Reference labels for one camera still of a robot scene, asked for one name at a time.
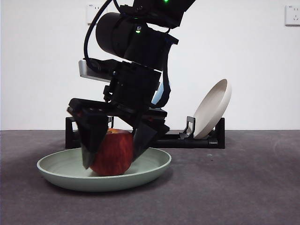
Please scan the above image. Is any red apple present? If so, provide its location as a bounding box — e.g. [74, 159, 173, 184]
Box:
[90, 128, 136, 176]

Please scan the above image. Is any green plate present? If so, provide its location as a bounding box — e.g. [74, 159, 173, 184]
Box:
[37, 147, 172, 193]

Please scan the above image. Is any blue plate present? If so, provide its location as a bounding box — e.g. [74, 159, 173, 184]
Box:
[151, 81, 171, 105]

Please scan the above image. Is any black plate rack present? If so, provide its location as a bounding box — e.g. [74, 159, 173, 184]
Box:
[65, 116, 225, 150]

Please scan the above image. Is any cream plate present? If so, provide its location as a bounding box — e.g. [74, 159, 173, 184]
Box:
[192, 78, 233, 139]

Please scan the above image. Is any black cable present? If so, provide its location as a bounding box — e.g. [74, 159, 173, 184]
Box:
[159, 67, 173, 110]
[83, 0, 118, 71]

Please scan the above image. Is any pale grey camera box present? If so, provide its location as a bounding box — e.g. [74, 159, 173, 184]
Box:
[78, 59, 113, 83]

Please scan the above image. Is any white wall socket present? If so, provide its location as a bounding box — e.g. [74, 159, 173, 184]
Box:
[284, 5, 300, 27]
[87, 4, 106, 25]

